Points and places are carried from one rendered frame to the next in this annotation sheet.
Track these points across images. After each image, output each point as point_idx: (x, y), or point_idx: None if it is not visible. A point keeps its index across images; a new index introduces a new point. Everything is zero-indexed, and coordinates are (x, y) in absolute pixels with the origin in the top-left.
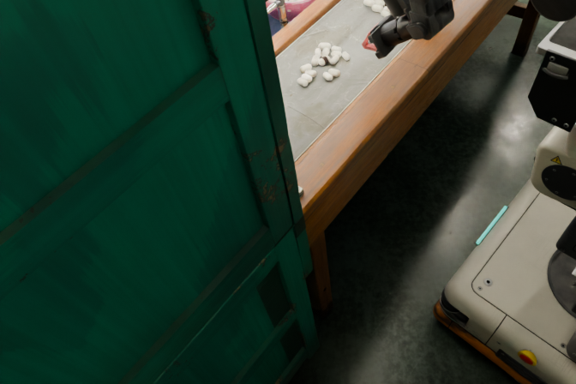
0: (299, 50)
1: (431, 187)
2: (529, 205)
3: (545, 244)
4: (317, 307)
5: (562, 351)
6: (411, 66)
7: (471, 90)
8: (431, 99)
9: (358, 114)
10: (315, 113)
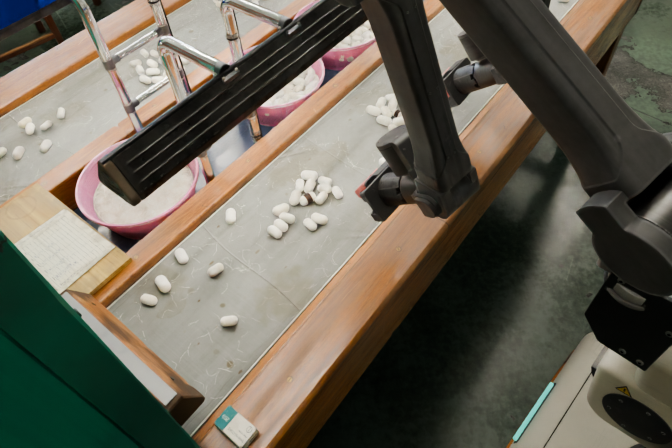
0: (275, 178)
1: (457, 332)
2: (582, 384)
3: (604, 447)
4: None
5: None
6: (425, 216)
7: (508, 196)
8: (453, 249)
9: (348, 293)
10: (289, 284)
